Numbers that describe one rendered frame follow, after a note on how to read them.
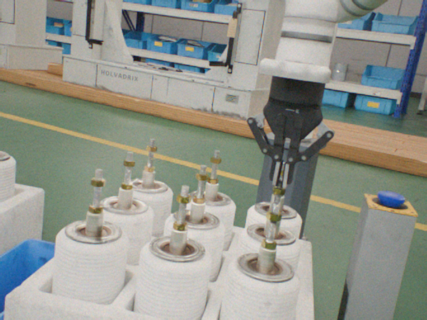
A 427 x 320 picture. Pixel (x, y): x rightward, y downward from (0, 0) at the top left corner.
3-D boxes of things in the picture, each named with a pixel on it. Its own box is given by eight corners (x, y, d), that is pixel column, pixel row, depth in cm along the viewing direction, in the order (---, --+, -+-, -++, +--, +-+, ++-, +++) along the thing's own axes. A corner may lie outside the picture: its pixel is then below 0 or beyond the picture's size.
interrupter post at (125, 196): (116, 204, 80) (118, 185, 79) (131, 206, 80) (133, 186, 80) (117, 210, 78) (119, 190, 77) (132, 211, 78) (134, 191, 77)
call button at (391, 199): (373, 200, 81) (376, 188, 80) (399, 205, 80) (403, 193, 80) (377, 207, 77) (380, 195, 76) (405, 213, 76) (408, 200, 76)
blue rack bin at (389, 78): (366, 84, 561) (370, 65, 556) (402, 89, 546) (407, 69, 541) (358, 84, 517) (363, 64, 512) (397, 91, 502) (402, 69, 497)
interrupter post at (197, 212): (185, 220, 77) (187, 200, 76) (196, 218, 79) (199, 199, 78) (194, 226, 76) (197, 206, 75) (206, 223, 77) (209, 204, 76)
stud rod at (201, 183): (192, 211, 77) (199, 165, 75) (197, 210, 77) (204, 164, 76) (197, 213, 76) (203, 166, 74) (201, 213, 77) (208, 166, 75)
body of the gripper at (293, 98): (332, 76, 72) (319, 139, 74) (274, 68, 74) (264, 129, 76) (328, 78, 65) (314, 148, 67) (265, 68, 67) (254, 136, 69)
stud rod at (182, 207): (181, 238, 66) (189, 185, 64) (182, 241, 65) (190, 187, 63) (174, 238, 66) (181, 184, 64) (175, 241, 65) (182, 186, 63)
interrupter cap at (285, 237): (270, 251, 70) (271, 246, 70) (236, 230, 76) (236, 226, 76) (305, 243, 75) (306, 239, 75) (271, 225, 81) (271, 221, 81)
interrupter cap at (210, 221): (162, 217, 77) (162, 213, 77) (198, 211, 82) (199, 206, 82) (192, 235, 72) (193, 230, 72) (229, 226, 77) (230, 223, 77)
